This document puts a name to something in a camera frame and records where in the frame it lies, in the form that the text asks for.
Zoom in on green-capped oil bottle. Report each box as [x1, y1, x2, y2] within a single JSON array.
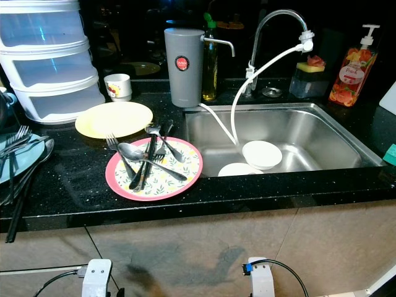
[[201, 12, 219, 103]]

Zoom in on dark sponge holder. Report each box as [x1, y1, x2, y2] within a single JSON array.
[[289, 62, 329, 100]]

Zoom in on white cutting board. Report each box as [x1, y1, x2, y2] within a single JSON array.
[[377, 80, 396, 115]]

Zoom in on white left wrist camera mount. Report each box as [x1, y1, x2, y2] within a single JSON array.
[[81, 259, 113, 297]]

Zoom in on chrome gooseneck faucet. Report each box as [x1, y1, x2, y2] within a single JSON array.
[[246, 9, 313, 97]]

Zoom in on white bowl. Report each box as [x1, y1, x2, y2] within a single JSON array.
[[242, 140, 283, 171], [218, 162, 264, 178]]

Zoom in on red scrub pad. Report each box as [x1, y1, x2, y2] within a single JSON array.
[[306, 55, 326, 67]]

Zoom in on small steel spoon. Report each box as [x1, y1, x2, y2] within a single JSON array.
[[144, 123, 186, 163]]

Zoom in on olive plate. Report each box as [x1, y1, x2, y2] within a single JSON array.
[[118, 62, 160, 77]]

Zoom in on dark spoon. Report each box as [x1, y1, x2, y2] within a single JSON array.
[[3, 139, 55, 205]]

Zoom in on yellow sponge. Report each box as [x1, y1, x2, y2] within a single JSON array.
[[296, 62, 325, 73]]

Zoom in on stainless steel sink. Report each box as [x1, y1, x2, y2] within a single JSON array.
[[183, 103, 385, 178]]

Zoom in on pink floral plate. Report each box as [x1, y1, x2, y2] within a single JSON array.
[[105, 137, 204, 202]]

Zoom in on steel fork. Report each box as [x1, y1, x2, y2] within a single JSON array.
[[9, 126, 32, 177], [105, 133, 143, 180], [3, 126, 25, 180]]

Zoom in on dark rounded vessel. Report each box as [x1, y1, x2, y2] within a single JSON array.
[[0, 88, 18, 134]]

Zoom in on pale yellow plate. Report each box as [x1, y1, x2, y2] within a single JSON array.
[[75, 101, 153, 139]]

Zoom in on white filter hose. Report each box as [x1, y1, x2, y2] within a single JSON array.
[[198, 31, 315, 146]]

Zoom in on grey water filter canister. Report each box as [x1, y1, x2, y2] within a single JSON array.
[[164, 28, 236, 109]]

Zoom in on black chopstick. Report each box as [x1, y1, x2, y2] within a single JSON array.
[[5, 158, 45, 244], [9, 148, 25, 205]]

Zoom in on white printed cup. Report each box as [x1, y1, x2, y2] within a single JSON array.
[[104, 74, 132, 102]]

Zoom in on large steel spoon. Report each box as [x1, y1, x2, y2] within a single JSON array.
[[118, 142, 189, 182]]

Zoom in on teal plate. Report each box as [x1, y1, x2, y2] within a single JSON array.
[[0, 132, 45, 184]]

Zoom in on orange dish soap pump bottle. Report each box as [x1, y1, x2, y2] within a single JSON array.
[[328, 24, 381, 108]]

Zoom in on round metal drain cap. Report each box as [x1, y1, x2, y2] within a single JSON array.
[[261, 87, 283, 98]]

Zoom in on white plastic drawer tower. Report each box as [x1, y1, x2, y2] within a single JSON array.
[[0, 0, 106, 124]]

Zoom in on steel table knife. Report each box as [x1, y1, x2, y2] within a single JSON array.
[[3, 135, 47, 155]]

